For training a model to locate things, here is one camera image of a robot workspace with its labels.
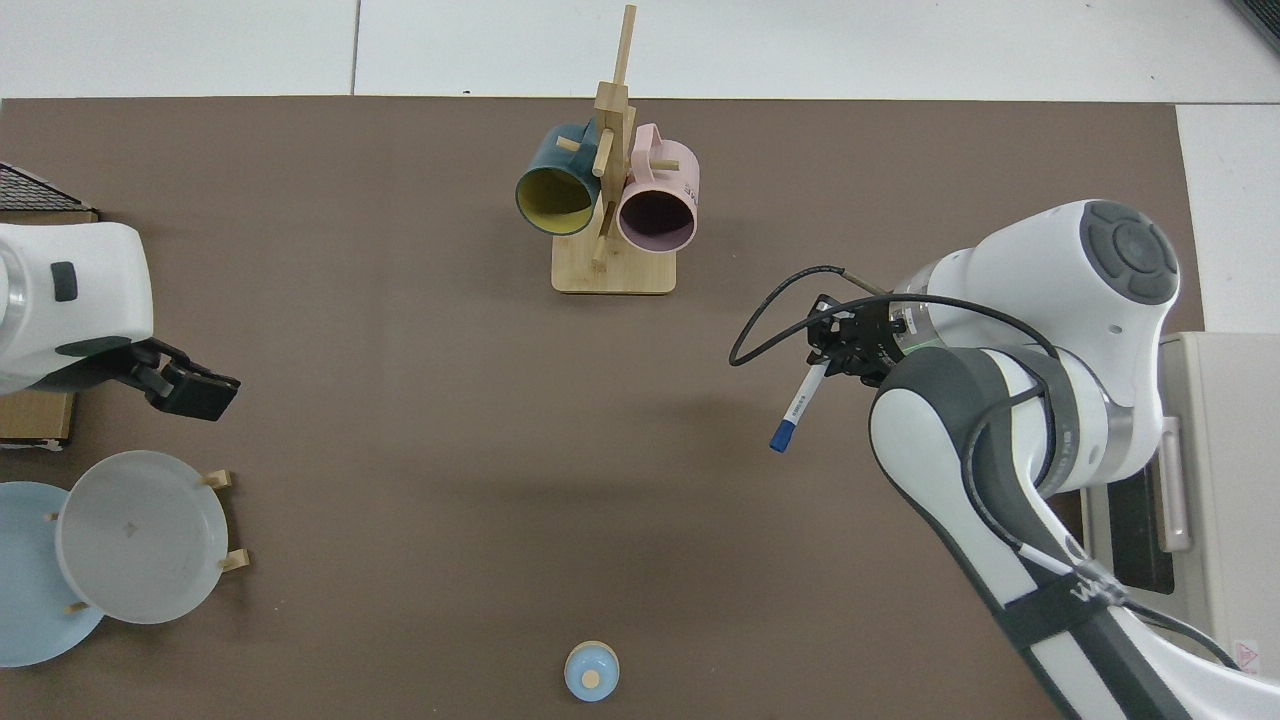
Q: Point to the blue and white marker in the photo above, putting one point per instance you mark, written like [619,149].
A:
[797,408]

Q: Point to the wooden plate rack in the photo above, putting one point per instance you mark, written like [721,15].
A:
[218,479]

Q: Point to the grey plate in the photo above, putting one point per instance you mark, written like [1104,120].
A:
[140,540]

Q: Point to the pink cup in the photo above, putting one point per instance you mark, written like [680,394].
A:
[680,170]

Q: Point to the light blue plate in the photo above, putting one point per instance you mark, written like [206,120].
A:
[25,580]

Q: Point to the wooden cup stand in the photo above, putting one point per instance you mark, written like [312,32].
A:
[612,275]

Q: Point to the brown table cloth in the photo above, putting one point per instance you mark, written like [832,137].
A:
[500,450]

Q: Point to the dark teal cup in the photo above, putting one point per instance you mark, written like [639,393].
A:
[545,160]

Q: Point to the pale toaster oven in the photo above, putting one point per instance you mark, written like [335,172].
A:
[1230,450]

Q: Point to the small blue round thing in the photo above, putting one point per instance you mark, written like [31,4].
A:
[591,672]

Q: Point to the dark grey panel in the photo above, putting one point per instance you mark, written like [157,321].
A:
[1260,18]

